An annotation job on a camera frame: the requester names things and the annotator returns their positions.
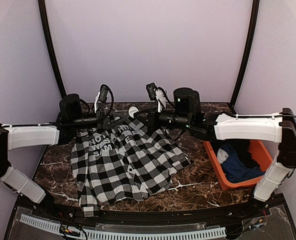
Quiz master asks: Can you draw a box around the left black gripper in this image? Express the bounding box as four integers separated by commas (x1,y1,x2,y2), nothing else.
71,108,127,130

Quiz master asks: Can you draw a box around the black white plaid shirt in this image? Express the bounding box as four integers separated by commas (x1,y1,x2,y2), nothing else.
70,118,192,218

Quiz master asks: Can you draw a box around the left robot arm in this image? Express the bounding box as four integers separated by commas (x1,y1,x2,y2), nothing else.
0,93,127,218

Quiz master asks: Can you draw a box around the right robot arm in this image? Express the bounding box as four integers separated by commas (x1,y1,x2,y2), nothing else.
129,84,296,217

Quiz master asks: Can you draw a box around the black garment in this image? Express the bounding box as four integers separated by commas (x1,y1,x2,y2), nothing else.
234,139,260,169

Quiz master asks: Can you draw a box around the blue garment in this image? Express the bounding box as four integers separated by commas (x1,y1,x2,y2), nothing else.
217,144,265,183

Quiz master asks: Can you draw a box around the orange plastic basket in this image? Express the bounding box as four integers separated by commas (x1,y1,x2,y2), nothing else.
203,140,273,191

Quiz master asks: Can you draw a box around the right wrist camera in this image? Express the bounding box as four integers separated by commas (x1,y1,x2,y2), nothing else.
146,83,167,113

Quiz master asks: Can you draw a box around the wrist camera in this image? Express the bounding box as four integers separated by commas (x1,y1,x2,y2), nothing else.
93,84,114,113
146,83,167,113

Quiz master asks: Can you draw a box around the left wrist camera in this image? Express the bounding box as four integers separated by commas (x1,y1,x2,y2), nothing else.
93,84,114,113

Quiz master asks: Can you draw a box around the white slotted cable duct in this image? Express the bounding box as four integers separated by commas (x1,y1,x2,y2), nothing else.
19,214,227,240

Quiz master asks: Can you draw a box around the left black frame post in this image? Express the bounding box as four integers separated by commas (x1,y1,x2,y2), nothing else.
38,0,67,98

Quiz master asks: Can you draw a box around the black frame post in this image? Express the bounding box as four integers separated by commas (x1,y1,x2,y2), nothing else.
229,0,260,110
38,0,67,98

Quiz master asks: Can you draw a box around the right black frame post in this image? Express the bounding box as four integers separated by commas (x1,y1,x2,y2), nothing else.
229,0,260,110

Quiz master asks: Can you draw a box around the black front rail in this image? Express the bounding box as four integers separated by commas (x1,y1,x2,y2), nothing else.
7,194,287,229

